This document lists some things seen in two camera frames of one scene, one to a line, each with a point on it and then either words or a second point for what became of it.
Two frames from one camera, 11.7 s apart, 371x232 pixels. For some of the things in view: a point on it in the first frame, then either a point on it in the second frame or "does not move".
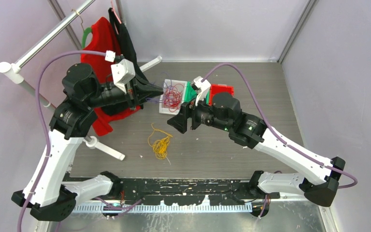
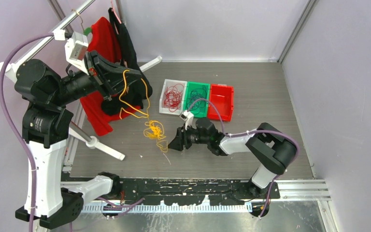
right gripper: [180, 121] to [177, 143]
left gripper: [135, 92] to [113, 85]
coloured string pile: [173, 96] does not move
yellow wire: [160, 146] to [152, 129]
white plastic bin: [172, 97] does not move
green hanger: [87, 31] does not move
